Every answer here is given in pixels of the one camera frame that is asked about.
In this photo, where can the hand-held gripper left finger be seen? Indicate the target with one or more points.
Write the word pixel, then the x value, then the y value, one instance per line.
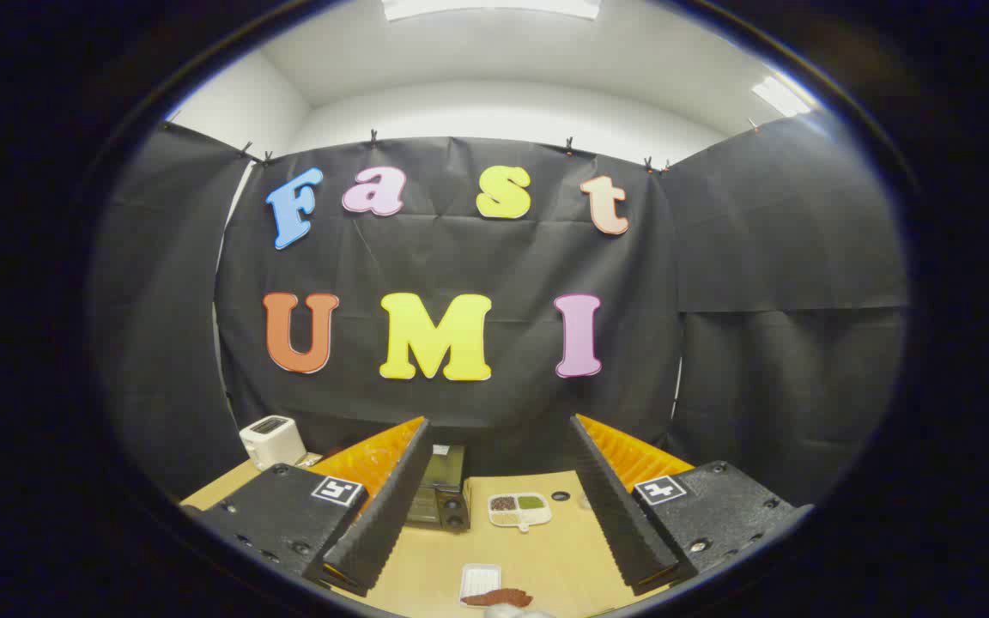
pixel 387 506

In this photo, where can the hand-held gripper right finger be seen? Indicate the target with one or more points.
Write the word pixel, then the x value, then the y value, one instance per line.
pixel 619 515

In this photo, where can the black toaster oven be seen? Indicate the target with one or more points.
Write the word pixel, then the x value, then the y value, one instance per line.
pixel 443 498

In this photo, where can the brown steak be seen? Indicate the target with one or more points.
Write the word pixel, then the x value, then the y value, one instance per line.
pixel 499 598

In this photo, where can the white bread toaster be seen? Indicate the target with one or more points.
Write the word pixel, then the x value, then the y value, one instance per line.
pixel 271 442

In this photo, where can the white divided dish with beans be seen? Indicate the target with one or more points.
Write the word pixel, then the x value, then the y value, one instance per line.
pixel 518 509

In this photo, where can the white slotted tray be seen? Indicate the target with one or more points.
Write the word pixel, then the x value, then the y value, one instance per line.
pixel 480 579

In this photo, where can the ceiling light panel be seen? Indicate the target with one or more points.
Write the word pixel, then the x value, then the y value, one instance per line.
pixel 780 96
pixel 494 7

